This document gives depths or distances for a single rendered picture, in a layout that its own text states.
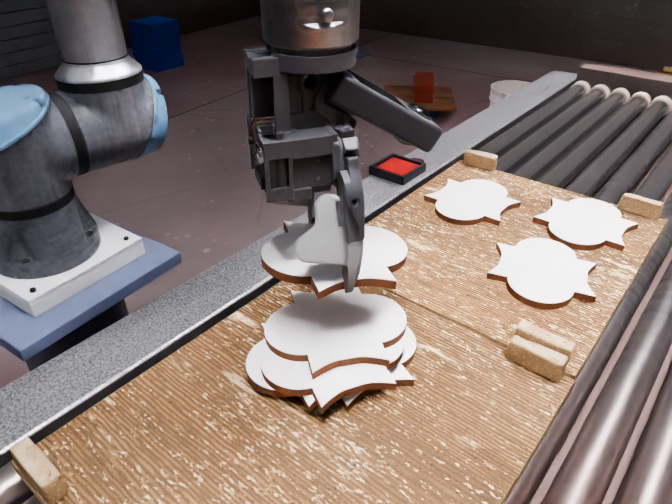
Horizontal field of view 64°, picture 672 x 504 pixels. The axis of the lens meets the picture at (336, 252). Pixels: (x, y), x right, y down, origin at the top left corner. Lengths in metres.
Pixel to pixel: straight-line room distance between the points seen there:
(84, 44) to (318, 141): 0.45
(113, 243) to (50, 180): 0.14
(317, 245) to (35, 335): 0.46
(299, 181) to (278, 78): 0.08
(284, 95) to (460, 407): 0.33
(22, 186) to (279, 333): 0.41
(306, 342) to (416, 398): 0.12
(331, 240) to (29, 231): 0.49
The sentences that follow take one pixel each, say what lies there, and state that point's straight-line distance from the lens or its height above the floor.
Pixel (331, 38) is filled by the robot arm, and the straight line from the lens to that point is 0.42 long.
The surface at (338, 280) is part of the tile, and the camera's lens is 0.49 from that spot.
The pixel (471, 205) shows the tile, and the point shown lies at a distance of 0.87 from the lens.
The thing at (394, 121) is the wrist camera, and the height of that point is 1.19.
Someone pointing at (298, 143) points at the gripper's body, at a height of 1.19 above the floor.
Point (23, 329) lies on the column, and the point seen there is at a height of 0.87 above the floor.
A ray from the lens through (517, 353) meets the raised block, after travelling 0.60.
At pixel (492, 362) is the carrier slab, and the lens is 0.61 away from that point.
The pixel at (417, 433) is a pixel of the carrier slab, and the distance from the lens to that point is 0.53.
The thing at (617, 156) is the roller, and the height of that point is 0.91.
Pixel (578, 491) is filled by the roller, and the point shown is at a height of 0.92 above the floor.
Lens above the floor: 1.35
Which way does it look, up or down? 34 degrees down
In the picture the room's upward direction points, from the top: straight up
